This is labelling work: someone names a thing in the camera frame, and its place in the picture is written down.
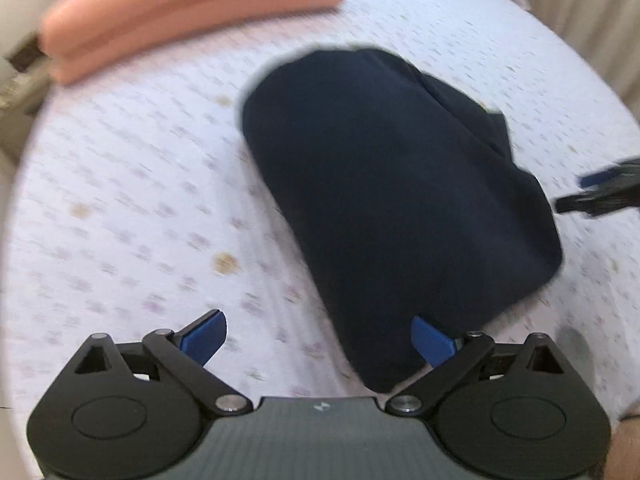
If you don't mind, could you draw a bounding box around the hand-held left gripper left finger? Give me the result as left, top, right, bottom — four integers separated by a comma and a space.
74, 309, 254, 416

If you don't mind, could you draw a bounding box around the beige padded headboard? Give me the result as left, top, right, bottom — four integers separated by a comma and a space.
500, 0, 640, 126

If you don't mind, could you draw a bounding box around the white printed bed sheet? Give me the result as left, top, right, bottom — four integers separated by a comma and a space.
10, 0, 640, 461

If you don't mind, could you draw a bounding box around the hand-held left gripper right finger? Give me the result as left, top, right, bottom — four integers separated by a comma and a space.
386, 316, 569, 417

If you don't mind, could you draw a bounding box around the pink folded blanket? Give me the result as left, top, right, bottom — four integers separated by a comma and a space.
40, 0, 346, 87

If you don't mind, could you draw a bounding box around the person's right forearm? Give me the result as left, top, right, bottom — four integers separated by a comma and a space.
605, 417, 640, 480

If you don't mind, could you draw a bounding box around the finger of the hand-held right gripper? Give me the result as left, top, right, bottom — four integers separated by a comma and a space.
555, 187, 640, 217
578, 157, 640, 192

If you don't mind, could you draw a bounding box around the navy jacket with white stripes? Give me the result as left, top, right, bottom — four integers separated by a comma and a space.
240, 47, 564, 395

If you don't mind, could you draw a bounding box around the dark brown bedside object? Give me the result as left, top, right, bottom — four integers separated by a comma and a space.
9, 34, 52, 74

